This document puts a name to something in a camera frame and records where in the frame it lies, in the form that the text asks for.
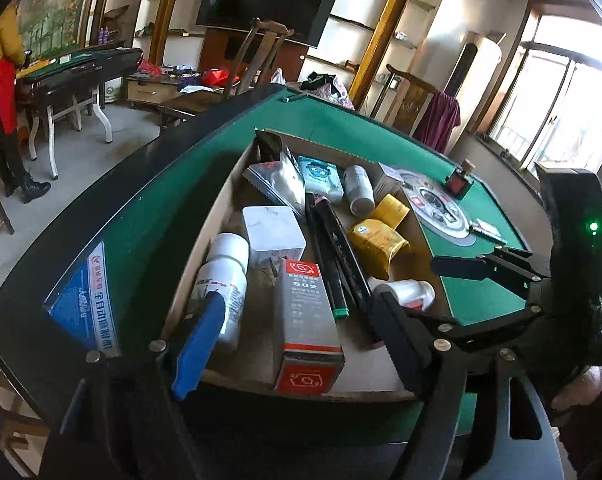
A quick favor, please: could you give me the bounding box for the purple cloth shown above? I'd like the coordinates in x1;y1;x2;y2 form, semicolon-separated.
413;89;462;156

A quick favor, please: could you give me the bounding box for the folding mahjong table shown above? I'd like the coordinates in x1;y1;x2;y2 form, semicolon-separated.
16;47;144;181

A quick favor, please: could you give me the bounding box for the white bottle with red label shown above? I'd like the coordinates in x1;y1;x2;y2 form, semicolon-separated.
373;279;436;313

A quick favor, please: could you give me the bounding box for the black marker with green caps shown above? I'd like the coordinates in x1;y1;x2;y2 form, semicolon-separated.
305;192;352;322

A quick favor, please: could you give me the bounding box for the black ink bottle red label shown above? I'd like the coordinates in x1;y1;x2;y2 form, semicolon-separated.
446;170;474;196

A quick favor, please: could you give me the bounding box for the small white bottle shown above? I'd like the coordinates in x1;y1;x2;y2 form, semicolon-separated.
342;164;376;216

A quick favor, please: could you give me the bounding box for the window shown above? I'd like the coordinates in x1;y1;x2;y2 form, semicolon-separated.
486;0;602;211

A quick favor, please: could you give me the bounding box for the black television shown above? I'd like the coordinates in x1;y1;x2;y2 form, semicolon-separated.
196;0;342;48

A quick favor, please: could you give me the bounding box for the white standing air conditioner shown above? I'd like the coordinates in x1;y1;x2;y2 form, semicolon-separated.
451;30;506;136

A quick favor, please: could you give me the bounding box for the low wooden cabinet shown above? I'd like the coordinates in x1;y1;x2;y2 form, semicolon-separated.
126;72;182;108

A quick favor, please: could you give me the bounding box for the green mahjong table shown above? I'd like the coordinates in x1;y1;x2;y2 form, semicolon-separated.
0;82;532;461

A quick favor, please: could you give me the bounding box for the red white card pack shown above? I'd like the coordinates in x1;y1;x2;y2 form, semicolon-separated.
476;220;506;245

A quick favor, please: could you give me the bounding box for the grey orange glue box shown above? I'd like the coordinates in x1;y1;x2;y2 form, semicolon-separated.
272;258;346;395

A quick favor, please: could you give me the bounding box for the blue white tissue pack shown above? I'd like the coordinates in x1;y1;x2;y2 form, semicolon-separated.
297;155;344;204

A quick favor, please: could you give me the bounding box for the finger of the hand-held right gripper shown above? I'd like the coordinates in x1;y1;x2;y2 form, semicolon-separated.
406;302;546;356
430;249;552;301

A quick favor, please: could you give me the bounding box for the person's right forearm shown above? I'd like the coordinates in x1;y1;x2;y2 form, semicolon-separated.
556;400;602;480

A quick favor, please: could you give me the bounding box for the silver zip bag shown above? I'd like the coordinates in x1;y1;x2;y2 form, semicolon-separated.
242;150;308;218

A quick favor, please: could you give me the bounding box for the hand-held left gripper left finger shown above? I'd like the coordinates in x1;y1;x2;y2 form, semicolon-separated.
41;287;229;480

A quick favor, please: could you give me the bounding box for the white power adapter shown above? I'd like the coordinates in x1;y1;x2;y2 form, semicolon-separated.
242;205;308;276

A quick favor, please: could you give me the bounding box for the blue white sticker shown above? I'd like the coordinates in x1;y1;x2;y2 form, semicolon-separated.
43;240;124;361

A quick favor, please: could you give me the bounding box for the yellow packet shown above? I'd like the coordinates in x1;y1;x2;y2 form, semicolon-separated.
347;218;410;281

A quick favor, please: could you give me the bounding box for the wall painting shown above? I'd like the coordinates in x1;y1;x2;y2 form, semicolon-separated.
18;0;99;56

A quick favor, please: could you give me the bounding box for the cardboard box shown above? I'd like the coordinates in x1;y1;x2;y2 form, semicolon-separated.
161;129;446;403

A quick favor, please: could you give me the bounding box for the person's right hand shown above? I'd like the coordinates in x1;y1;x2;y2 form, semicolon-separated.
551;365;602;413

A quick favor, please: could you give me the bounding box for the red bag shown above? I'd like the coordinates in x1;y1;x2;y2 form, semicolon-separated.
201;69;239;88

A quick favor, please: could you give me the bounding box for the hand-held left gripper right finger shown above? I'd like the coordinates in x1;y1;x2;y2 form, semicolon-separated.
373;292;564;480

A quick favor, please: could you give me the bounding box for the wooden coffee table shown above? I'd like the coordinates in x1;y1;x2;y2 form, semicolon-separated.
158;87;262;136

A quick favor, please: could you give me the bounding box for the floral bag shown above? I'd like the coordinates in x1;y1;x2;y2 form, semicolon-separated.
301;72;356;111

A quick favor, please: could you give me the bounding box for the black packet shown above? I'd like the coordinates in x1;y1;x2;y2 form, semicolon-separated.
254;129;288;171

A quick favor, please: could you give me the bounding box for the white grey carton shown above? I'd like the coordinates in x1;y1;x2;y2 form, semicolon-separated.
373;162;404;201

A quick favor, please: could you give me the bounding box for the large white bottle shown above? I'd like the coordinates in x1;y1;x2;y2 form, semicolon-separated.
188;232;250;351

